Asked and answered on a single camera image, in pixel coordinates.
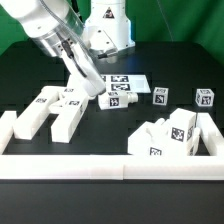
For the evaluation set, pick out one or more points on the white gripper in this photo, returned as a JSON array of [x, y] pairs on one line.
[[80, 64]]

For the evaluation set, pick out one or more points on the white chair back frame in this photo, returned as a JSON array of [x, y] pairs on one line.
[[67, 104]]

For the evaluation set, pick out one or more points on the white chair seat part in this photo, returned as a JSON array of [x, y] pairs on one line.
[[151, 139]]

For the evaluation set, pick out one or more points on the white marker sheet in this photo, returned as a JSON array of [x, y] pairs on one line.
[[114, 82]]

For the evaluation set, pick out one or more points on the white U-shaped fence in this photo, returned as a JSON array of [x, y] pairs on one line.
[[123, 167]]

